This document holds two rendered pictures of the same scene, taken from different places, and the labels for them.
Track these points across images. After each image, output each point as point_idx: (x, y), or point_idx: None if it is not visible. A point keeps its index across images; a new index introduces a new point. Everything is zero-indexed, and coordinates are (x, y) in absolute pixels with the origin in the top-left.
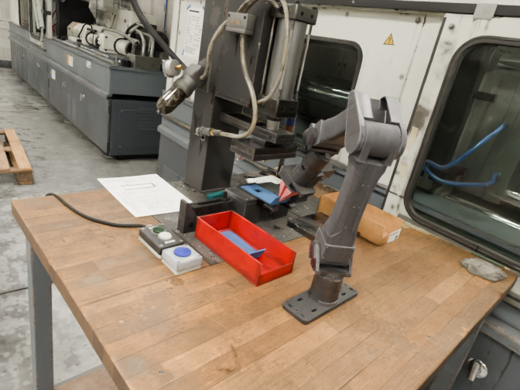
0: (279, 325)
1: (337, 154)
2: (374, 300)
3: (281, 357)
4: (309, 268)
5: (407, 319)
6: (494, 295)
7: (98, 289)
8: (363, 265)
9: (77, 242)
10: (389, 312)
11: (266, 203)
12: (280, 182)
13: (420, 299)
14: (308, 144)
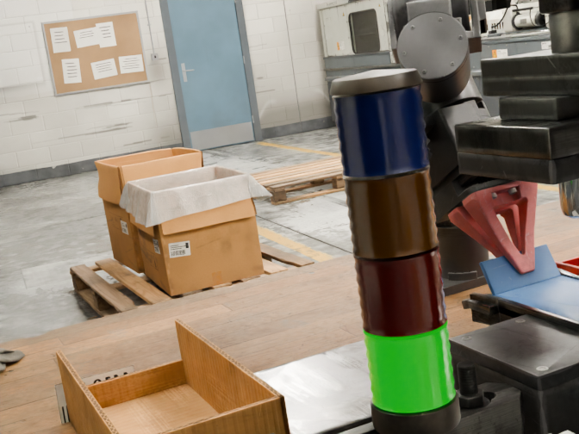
0: (553, 253)
1: (396, 62)
2: (356, 292)
3: (556, 238)
4: (461, 313)
5: (320, 282)
6: (61, 330)
7: None
8: (307, 337)
9: None
10: (344, 284)
11: (574, 275)
12: (537, 188)
13: (250, 305)
14: (485, 33)
